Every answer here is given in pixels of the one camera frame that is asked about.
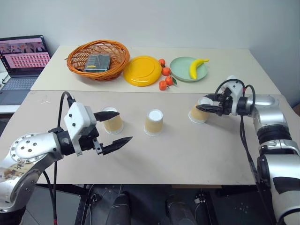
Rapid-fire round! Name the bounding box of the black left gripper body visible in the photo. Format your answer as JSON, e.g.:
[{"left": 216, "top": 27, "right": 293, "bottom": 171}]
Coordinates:
[{"left": 78, "top": 127, "right": 105, "bottom": 156}]

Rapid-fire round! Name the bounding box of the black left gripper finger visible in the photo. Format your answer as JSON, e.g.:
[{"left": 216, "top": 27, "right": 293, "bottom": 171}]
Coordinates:
[
  {"left": 93, "top": 111, "right": 121, "bottom": 122},
  {"left": 102, "top": 136, "right": 134, "bottom": 156}
]

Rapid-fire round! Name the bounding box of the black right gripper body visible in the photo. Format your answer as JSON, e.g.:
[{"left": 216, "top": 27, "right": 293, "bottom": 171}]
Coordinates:
[{"left": 214, "top": 90, "right": 234, "bottom": 117}]

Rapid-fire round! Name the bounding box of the tan paper cup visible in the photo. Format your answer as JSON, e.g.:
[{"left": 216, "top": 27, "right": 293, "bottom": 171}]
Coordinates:
[
  {"left": 187, "top": 97, "right": 214, "bottom": 124},
  {"left": 102, "top": 106, "right": 124, "bottom": 135},
  {"left": 143, "top": 108, "right": 164, "bottom": 137}
]

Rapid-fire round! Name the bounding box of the yellow banana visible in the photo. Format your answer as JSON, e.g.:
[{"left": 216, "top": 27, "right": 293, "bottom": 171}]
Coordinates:
[{"left": 189, "top": 58, "right": 210, "bottom": 80}]

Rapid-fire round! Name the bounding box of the pale green plate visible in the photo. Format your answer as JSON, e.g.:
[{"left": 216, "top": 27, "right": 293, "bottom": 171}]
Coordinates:
[{"left": 169, "top": 56, "right": 209, "bottom": 83}]

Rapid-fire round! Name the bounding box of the dark rectangular box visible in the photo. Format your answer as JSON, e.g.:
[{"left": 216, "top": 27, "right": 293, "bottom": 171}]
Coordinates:
[{"left": 84, "top": 53, "right": 112, "bottom": 73}]

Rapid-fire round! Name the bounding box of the yellow plastic plate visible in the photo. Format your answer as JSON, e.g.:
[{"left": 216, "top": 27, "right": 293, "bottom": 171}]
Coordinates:
[{"left": 122, "top": 55, "right": 163, "bottom": 88}]

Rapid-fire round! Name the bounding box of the orange wicker basket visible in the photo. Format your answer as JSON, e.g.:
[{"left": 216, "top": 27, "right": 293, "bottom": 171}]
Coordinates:
[{"left": 66, "top": 39, "right": 131, "bottom": 82}]

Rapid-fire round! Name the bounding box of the dark rounded shape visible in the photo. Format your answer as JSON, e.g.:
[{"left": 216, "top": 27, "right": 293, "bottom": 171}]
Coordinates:
[{"left": 165, "top": 194, "right": 198, "bottom": 225}]

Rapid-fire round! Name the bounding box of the grey open laptop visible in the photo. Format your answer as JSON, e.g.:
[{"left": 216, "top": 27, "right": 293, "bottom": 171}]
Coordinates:
[{"left": 0, "top": 35, "right": 52, "bottom": 106}]

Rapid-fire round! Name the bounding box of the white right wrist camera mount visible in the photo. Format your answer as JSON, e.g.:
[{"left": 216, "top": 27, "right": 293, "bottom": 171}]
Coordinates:
[{"left": 221, "top": 75, "right": 246, "bottom": 116}]

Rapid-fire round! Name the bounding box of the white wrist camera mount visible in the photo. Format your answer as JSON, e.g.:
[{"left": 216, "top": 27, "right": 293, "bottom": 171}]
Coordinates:
[
  {"left": 221, "top": 75, "right": 246, "bottom": 116},
  {"left": 63, "top": 102, "right": 97, "bottom": 157}
]

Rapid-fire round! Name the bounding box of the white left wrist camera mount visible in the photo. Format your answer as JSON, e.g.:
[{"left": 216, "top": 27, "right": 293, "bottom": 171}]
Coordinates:
[{"left": 63, "top": 102, "right": 97, "bottom": 157}]

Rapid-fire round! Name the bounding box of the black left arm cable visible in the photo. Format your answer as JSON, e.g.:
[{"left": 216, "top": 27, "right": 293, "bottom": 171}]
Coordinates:
[{"left": 42, "top": 91, "right": 77, "bottom": 225}]

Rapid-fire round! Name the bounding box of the black table frame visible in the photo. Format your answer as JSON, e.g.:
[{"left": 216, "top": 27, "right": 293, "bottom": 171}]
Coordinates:
[{"left": 35, "top": 183, "right": 95, "bottom": 225}]

